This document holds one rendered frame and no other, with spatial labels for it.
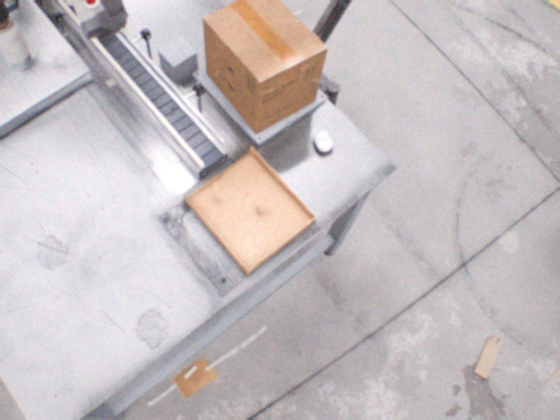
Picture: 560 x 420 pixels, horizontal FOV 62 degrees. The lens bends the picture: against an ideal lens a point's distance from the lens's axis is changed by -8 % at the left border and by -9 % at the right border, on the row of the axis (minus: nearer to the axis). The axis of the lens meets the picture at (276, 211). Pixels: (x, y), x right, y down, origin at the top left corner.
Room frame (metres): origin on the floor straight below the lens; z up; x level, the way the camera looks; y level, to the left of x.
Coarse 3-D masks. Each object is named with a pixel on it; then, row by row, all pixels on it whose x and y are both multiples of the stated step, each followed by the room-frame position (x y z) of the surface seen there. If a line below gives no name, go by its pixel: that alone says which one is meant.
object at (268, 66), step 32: (256, 0) 1.16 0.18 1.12; (224, 32) 1.01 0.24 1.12; (256, 32) 1.03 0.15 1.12; (288, 32) 1.05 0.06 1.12; (224, 64) 0.97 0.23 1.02; (256, 64) 0.91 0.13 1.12; (288, 64) 0.93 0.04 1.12; (320, 64) 1.01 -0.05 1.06; (256, 96) 0.86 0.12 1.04; (288, 96) 0.93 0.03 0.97; (256, 128) 0.85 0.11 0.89
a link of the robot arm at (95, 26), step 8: (96, 16) 1.00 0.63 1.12; (104, 16) 1.01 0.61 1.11; (80, 24) 0.98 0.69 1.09; (88, 24) 0.97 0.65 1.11; (96, 24) 0.98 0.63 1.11; (104, 24) 0.99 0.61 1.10; (120, 24) 0.98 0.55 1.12; (88, 32) 0.95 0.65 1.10; (96, 32) 0.97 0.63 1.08; (104, 32) 0.99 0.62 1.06
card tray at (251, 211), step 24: (240, 168) 0.73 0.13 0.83; (264, 168) 0.74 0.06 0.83; (216, 192) 0.63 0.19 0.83; (240, 192) 0.65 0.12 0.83; (264, 192) 0.66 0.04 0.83; (288, 192) 0.67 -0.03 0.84; (216, 216) 0.56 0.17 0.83; (240, 216) 0.57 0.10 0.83; (264, 216) 0.59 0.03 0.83; (288, 216) 0.60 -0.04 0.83; (312, 216) 0.61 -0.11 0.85; (240, 240) 0.50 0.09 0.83; (264, 240) 0.51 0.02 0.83; (288, 240) 0.52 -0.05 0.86; (240, 264) 0.42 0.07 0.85
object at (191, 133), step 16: (112, 48) 1.08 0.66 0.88; (128, 48) 1.09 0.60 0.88; (128, 64) 1.02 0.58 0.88; (144, 80) 0.96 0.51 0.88; (160, 96) 0.91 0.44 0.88; (160, 112) 0.85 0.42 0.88; (176, 112) 0.86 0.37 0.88; (176, 128) 0.80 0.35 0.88; (192, 128) 0.81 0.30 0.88; (192, 144) 0.76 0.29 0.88; (208, 144) 0.77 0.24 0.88; (208, 160) 0.71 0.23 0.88
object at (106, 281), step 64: (128, 0) 1.37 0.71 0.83; (192, 0) 1.41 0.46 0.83; (64, 128) 0.76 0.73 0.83; (128, 128) 0.80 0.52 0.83; (320, 128) 0.93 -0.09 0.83; (0, 192) 0.50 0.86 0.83; (64, 192) 0.54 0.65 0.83; (128, 192) 0.58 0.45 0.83; (192, 192) 0.62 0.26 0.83; (320, 192) 0.70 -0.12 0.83; (0, 256) 0.30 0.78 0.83; (64, 256) 0.34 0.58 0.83; (128, 256) 0.39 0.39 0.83; (192, 256) 0.42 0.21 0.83; (0, 320) 0.12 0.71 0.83; (64, 320) 0.16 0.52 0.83; (128, 320) 0.21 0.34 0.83; (192, 320) 0.24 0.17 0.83; (64, 384) 0.00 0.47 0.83
